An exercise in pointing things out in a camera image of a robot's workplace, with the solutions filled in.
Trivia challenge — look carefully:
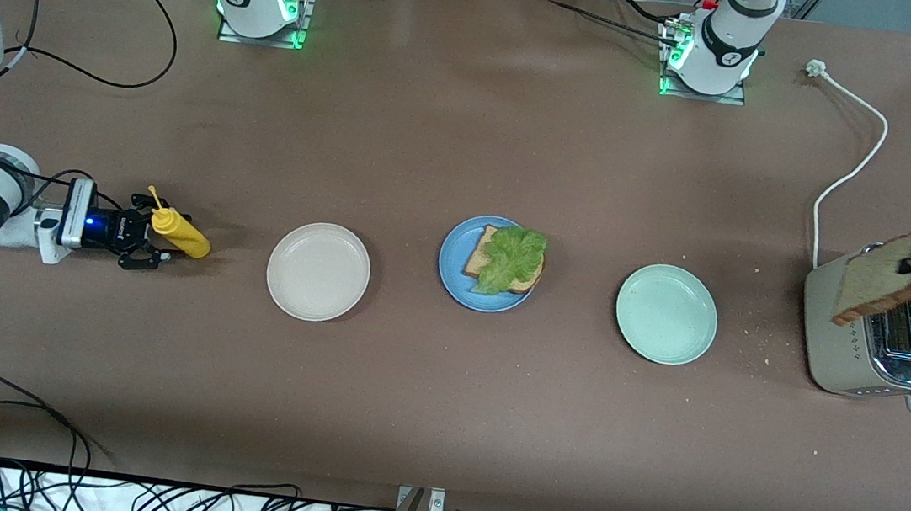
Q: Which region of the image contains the yellow squeeze bottle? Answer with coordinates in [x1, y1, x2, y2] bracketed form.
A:
[140, 184, 218, 262]

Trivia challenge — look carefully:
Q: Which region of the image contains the brown bread slice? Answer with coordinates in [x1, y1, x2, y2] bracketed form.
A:
[462, 223, 550, 298]
[829, 224, 911, 335]

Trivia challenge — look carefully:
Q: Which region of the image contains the green lettuce leaf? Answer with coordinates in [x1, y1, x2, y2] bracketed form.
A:
[469, 221, 551, 303]

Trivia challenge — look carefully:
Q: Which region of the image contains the cream plate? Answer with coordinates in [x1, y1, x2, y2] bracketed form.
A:
[261, 216, 376, 328]

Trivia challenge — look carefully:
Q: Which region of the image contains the pale green plate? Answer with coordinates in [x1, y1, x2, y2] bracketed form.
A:
[610, 259, 724, 370]

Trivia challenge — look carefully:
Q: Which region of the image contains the blue plate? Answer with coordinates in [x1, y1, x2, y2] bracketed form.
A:
[433, 210, 546, 318]

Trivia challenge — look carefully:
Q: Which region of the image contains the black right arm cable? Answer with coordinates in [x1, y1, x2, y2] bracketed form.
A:
[0, 0, 184, 217]

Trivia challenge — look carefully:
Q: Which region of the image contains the white toaster power cord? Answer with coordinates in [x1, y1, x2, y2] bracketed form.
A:
[785, 59, 897, 275]

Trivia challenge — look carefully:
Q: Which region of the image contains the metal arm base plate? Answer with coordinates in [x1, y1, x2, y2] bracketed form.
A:
[217, 0, 317, 51]
[658, 19, 755, 107]

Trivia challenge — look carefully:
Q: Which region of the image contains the black arm base cable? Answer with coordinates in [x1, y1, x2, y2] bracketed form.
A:
[542, 0, 686, 47]

